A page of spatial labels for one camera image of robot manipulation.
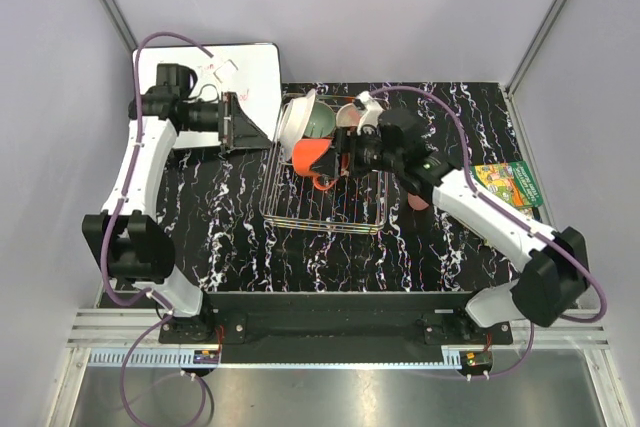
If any wire dish rack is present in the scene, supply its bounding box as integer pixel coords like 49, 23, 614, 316
259, 93, 389, 235

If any grey slotted cable duct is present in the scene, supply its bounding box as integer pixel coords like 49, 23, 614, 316
87, 344, 464, 369

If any green ceramic bowl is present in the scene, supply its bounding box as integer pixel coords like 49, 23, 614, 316
303, 101, 336, 139

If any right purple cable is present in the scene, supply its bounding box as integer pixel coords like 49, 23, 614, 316
369, 85, 609, 381

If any black marble pattern mat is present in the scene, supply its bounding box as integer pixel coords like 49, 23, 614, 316
99, 80, 566, 306

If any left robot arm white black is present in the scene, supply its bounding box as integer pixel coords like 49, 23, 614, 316
82, 64, 270, 343

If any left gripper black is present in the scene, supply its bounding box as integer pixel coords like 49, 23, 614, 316
181, 91, 273, 149

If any pink cream floral plate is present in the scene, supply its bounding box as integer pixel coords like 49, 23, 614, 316
335, 103, 362, 128

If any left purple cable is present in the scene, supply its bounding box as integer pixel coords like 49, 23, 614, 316
97, 31, 216, 426

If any purple cable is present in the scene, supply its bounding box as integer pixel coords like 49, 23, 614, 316
369, 85, 609, 381
97, 31, 216, 426

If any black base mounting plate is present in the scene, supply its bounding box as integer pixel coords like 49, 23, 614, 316
159, 292, 513, 368

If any large white plate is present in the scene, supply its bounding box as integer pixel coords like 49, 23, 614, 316
278, 89, 316, 160

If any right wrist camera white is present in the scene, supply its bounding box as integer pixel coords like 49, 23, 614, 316
355, 91, 384, 134

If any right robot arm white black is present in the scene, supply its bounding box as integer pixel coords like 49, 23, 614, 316
293, 109, 590, 344

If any green children's book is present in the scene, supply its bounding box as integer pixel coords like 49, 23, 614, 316
471, 161, 543, 209

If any pink plastic cup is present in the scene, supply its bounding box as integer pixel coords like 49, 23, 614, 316
407, 193, 430, 211

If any white whiteboard black frame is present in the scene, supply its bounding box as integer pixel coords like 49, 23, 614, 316
138, 43, 282, 146

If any orange mug white inside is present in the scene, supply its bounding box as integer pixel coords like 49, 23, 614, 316
292, 138, 336, 191

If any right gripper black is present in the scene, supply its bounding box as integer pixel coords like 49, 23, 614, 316
310, 127, 402, 180

